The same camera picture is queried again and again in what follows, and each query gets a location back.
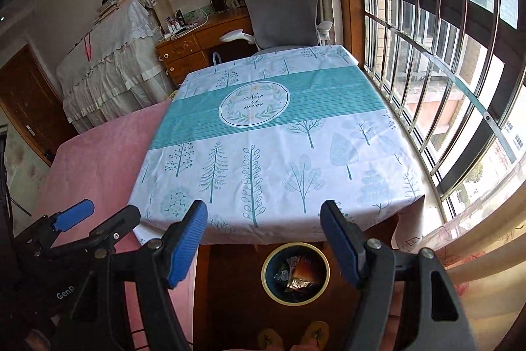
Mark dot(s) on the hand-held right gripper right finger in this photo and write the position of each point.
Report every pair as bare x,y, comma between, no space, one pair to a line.
341,244

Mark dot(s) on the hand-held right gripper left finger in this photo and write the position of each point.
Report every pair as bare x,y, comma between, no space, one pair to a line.
187,244

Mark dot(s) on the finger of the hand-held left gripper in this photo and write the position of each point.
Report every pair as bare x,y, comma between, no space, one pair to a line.
74,215
119,225

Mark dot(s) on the round yellow-rimmed trash bin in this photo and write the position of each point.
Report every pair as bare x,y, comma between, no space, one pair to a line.
269,273

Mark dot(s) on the yellow slipper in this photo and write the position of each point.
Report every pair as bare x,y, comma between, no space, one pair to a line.
269,339
315,331

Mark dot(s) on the table with patterned cloth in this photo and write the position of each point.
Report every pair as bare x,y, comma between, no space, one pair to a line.
287,153

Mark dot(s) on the person's right leg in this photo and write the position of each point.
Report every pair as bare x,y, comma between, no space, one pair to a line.
302,347

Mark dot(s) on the wooden door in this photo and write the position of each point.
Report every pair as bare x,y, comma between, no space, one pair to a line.
28,100

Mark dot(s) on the white lace-covered furniture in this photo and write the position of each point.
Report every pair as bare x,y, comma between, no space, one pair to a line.
111,67

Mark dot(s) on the wooden writing desk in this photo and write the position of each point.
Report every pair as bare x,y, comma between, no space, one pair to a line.
185,51

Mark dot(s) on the barred window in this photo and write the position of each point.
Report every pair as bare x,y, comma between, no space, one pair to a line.
431,26

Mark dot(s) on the grey office chair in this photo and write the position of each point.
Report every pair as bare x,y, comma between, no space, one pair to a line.
279,1

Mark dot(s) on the black picture frame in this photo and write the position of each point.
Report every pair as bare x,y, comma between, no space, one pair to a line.
217,4

